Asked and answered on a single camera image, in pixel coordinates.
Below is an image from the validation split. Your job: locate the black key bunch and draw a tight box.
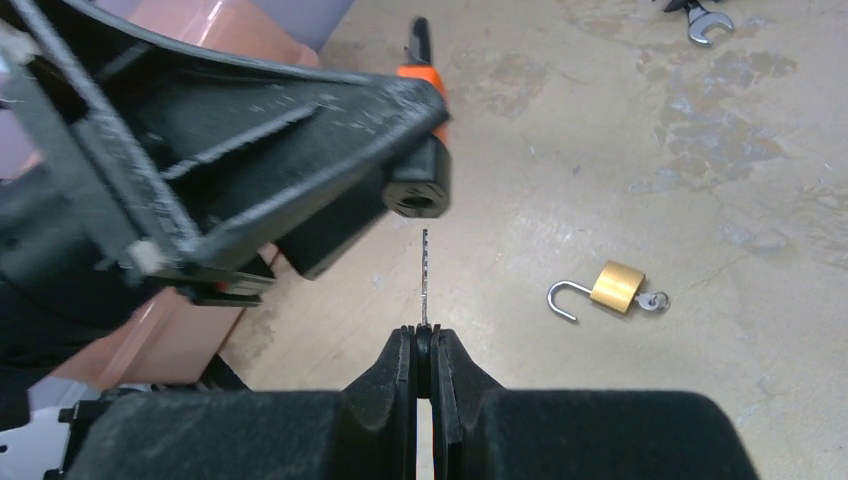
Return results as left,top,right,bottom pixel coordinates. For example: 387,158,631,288
416,228,432,399

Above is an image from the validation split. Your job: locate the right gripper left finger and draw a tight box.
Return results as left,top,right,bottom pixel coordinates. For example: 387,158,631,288
65,327,415,479

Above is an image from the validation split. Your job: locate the orange black padlock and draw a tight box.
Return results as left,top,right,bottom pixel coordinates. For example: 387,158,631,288
274,16,453,282

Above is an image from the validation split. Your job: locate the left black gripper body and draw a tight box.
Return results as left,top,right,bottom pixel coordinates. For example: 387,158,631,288
1,18,275,391

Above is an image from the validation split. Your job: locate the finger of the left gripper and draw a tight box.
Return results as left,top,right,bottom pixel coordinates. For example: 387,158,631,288
1,1,448,277

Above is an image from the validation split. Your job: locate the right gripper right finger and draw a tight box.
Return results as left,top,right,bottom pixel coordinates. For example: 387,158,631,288
430,329,758,479

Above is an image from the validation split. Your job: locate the brass padlock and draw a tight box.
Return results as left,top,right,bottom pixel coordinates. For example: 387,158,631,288
546,260,646,324

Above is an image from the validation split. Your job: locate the small silver wrench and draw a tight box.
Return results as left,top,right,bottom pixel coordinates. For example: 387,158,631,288
683,0,735,48

